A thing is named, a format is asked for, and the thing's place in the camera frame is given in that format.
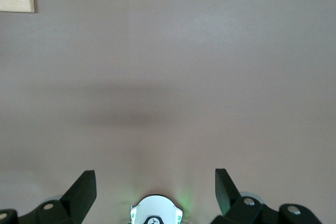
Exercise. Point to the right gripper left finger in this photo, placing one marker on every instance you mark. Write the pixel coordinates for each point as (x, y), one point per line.
(76, 197)

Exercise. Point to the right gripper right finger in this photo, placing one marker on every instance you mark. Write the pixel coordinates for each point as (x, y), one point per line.
(233, 205)

